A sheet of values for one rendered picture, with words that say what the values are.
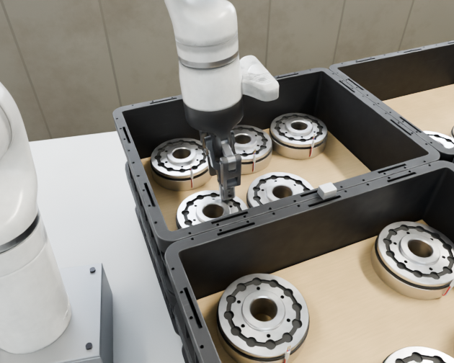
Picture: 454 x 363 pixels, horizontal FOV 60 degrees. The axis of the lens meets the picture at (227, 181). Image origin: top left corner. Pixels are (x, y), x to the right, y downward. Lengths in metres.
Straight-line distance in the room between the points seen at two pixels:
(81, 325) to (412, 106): 0.74
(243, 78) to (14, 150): 0.26
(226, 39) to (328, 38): 1.91
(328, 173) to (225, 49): 0.32
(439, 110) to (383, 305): 0.51
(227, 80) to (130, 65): 1.68
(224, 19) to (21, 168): 0.25
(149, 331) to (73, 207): 0.32
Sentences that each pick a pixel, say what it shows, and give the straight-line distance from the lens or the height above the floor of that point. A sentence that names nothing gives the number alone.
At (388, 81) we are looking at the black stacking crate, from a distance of 0.90.
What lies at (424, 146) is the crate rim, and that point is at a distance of 0.62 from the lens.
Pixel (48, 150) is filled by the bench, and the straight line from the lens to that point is 1.02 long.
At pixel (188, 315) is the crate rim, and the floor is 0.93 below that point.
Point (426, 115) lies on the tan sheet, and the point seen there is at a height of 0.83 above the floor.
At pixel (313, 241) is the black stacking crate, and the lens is 0.52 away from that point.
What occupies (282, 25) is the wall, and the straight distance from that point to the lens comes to 2.20.
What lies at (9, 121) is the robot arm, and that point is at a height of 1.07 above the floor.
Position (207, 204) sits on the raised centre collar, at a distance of 0.56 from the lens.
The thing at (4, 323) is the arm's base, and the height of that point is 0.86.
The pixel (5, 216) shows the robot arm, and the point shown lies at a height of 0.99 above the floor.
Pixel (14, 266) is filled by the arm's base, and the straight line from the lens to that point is 0.45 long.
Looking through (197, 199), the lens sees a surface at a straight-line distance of 0.58.
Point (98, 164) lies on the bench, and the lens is 0.93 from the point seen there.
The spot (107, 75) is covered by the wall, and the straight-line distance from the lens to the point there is 2.15.
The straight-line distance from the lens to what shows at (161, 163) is 0.65.
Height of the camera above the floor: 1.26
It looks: 42 degrees down
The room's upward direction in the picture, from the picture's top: straight up
